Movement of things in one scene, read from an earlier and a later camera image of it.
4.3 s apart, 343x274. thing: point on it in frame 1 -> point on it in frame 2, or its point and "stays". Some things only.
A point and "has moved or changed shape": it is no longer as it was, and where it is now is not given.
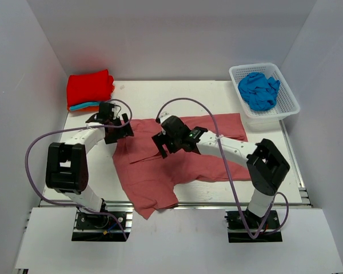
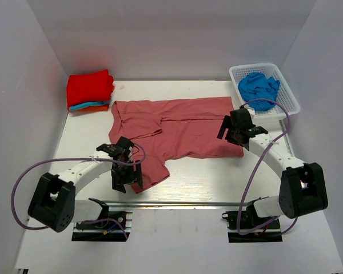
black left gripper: [123, 131] -> [119, 185]
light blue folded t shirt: [84, 105] stays
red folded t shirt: [96, 87] stays
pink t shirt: [150, 182] has moved or changed shape
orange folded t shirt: [92, 109] stays
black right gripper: [162, 138] -> [226, 125]
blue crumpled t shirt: [258, 91] stays
